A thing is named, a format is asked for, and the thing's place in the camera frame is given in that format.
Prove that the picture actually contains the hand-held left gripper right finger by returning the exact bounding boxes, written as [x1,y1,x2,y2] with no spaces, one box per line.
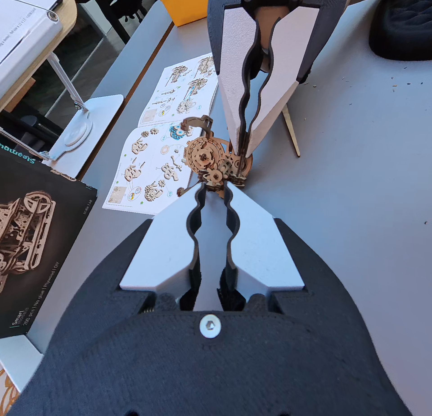
[224,181,307,298]

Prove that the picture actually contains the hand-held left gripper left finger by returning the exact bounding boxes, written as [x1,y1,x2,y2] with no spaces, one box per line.
[120,183,206,293]

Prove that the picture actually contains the black chair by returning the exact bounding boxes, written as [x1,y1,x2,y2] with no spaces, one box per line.
[76,0,159,44]

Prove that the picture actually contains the thin wooden strip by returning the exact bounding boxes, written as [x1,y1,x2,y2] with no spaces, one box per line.
[282,104,301,157]

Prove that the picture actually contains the black model kit box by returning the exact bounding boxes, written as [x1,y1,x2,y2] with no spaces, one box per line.
[0,143,98,339]

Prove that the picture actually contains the metal page holder clip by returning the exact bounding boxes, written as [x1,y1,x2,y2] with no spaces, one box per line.
[0,0,59,22]

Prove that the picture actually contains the yellow bin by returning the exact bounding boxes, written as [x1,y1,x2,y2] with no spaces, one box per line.
[151,0,212,27]

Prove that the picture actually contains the white box with yellow print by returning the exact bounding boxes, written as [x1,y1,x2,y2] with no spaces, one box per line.
[0,335,44,394]

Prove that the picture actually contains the wooden stand board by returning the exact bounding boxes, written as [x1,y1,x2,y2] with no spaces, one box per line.
[0,0,77,111]

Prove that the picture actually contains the black quilted chair cushion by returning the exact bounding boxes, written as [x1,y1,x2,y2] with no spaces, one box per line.
[369,0,432,62]

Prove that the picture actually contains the assembly instruction booklet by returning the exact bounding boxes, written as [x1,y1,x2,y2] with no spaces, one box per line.
[102,53,219,216]

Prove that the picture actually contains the small wooden gear axle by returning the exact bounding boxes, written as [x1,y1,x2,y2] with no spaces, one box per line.
[236,150,248,188]

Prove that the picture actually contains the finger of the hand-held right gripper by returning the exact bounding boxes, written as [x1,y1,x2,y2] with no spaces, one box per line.
[216,6,260,155]
[245,5,321,157]

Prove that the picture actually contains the white stand base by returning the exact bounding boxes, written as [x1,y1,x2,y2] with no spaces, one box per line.
[42,94,124,180]

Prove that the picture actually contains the wooden mechanical model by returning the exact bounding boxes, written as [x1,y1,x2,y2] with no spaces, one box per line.
[176,114,254,199]

